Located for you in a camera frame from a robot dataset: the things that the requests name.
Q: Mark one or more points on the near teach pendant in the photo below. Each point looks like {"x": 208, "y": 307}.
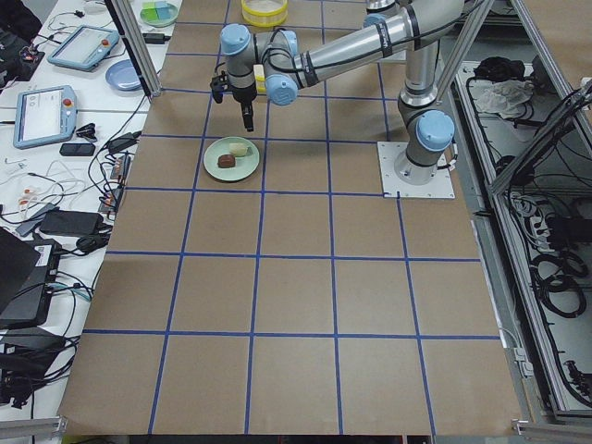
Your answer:
{"x": 45, "y": 116}

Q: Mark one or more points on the light green plate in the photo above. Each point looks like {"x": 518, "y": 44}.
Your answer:
{"x": 245, "y": 166}

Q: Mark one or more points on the blue sponge block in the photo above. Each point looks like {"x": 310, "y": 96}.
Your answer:
{"x": 161, "y": 8}

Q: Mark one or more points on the white steamed bun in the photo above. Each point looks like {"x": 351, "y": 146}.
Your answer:
{"x": 238, "y": 149}

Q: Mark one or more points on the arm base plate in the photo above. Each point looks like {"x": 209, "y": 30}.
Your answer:
{"x": 400, "y": 178}

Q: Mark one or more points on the black laptop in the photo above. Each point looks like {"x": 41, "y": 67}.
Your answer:
{"x": 28, "y": 267}

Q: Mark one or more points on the black power adapter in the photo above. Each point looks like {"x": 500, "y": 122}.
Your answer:
{"x": 155, "y": 38}

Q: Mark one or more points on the teach pendant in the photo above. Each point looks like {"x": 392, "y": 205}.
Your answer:
{"x": 45, "y": 116}
{"x": 85, "y": 48}

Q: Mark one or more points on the far teach pendant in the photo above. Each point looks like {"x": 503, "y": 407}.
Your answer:
{"x": 85, "y": 48}

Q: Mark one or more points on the clear green bowl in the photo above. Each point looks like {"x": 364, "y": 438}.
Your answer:
{"x": 174, "y": 13}

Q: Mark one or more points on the brown steamed bun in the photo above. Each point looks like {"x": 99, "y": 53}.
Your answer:
{"x": 226, "y": 161}

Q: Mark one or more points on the black power brick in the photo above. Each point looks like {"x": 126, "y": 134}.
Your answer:
{"x": 70, "y": 223}

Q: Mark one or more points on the white crumpled cloth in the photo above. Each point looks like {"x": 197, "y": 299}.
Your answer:
{"x": 506, "y": 99}

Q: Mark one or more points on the aluminium frame post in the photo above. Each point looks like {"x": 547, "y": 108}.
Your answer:
{"x": 129, "y": 31}

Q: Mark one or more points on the green sponge block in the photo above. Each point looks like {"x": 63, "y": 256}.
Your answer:
{"x": 149, "y": 12}

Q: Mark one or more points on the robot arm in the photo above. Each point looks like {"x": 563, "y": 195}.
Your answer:
{"x": 377, "y": 10}
{"x": 415, "y": 29}

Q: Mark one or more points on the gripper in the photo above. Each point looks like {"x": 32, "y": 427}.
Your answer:
{"x": 242, "y": 95}

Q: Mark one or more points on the yellow bamboo steamer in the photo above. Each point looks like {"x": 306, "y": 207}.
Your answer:
{"x": 259, "y": 76}
{"x": 264, "y": 13}

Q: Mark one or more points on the blue plate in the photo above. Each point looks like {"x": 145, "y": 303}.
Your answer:
{"x": 122, "y": 77}

